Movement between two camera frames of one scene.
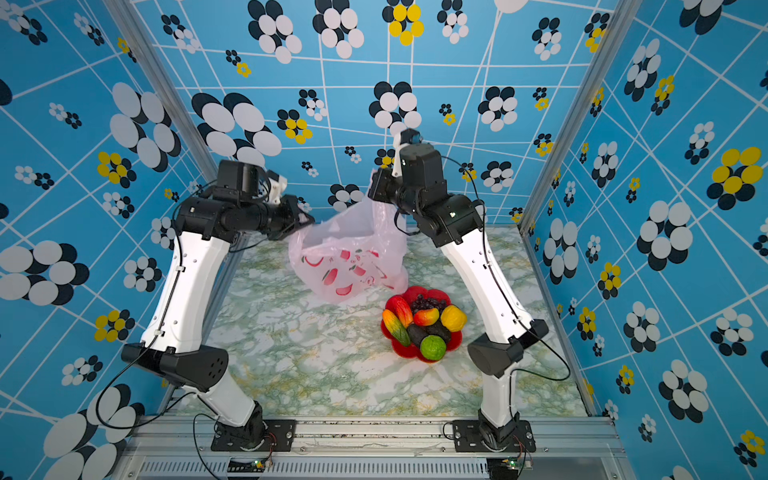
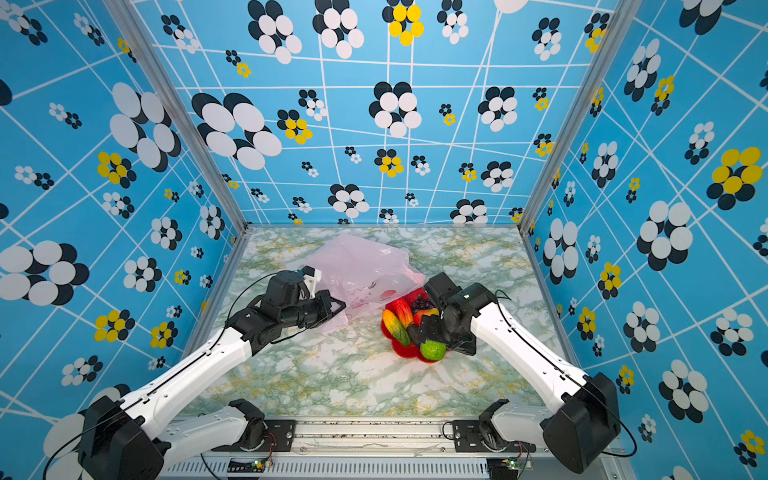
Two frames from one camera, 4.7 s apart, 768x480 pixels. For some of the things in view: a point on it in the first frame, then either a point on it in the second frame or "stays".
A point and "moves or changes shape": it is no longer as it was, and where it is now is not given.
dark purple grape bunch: x=422 y=303 stays
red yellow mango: x=426 y=317 stays
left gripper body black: x=284 y=216 -> x=309 y=311
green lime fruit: x=432 y=347 stays
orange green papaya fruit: x=396 y=328 stays
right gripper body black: x=391 y=189 -> x=436 y=329
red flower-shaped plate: x=407 y=352 stays
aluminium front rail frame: x=166 y=448 stays
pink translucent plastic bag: x=352 y=252 moves or changes shape
